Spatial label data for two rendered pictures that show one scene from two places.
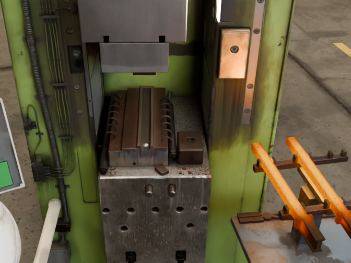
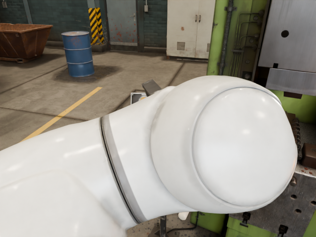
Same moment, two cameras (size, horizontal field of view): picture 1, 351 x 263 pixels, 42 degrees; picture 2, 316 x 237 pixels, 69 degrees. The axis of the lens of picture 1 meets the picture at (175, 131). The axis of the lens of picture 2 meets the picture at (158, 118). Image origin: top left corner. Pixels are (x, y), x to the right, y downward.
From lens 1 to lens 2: 0.33 m
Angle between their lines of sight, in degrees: 26
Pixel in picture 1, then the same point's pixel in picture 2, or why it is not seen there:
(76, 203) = not seen: hidden behind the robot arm
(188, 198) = (303, 190)
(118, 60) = (280, 81)
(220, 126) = not seen: outside the picture
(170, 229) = (280, 208)
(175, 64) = (306, 100)
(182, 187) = (301, 181)
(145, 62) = (300, 86)
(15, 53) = (209, 71)
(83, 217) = not seen: hidden behind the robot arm
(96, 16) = (273, 49)
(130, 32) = (295, 63)
